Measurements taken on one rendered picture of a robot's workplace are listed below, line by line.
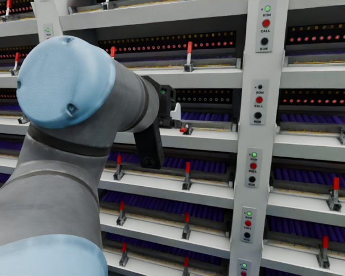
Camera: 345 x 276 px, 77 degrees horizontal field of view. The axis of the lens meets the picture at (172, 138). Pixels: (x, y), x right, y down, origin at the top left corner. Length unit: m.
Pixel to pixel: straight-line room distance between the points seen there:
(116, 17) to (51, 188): 0.66
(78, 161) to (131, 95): 0.09
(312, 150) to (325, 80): 0.19
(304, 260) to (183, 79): 0.68
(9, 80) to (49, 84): 0.87
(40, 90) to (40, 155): 0.06
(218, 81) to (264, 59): 0.13
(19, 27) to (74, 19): 0.24
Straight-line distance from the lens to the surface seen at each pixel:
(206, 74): 0.66
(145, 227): 0.91
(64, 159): 0.24
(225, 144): 0.68
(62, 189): 0.19
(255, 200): 0.73
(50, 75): 0.23
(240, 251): 0.84
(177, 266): 1.01
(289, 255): 0.88
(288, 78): 0.67
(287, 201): 0.77
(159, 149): 0.42
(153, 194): 0.81
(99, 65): 0.22
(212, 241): 0.86
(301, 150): 0.70
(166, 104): 0.41
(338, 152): 0.72
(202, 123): 0.72
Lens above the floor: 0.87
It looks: 13 degrees down
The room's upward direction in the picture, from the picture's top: straight up
